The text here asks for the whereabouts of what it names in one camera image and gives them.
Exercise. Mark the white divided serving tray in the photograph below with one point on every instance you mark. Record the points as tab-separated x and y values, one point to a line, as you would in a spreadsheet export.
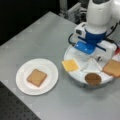
91	63

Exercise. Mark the white round plate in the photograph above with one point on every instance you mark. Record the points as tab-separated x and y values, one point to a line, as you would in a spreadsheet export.
26	69

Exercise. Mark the white blue gripper body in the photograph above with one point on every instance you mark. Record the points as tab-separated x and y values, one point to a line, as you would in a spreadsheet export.
91	44

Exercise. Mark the yellow cheese slice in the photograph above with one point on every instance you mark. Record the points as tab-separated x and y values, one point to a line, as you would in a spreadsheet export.
70	65

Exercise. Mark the brown meat patty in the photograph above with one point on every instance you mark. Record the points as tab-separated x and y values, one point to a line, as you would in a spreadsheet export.
93	79

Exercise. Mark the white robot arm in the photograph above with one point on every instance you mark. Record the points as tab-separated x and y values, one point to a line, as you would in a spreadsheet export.
99	15

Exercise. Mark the toasted bread slice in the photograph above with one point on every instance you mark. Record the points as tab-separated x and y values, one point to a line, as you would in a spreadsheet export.
36	77
112	68

